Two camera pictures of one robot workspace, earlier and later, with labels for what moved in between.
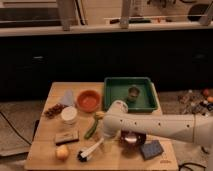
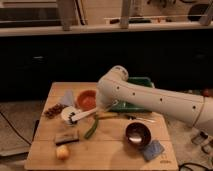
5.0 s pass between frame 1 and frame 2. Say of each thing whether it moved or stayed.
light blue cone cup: stayed
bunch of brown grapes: stayed
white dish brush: moved
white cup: stayed
